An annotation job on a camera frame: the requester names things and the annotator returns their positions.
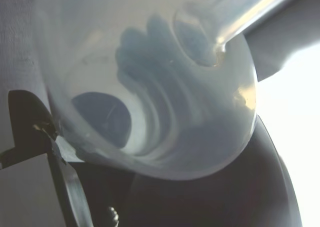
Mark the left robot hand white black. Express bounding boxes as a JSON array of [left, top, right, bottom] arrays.
[[0, 0, 301, 227]]

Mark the translucent white plastic funnel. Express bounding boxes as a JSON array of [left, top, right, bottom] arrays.
[[34, 0, 310, 182]]

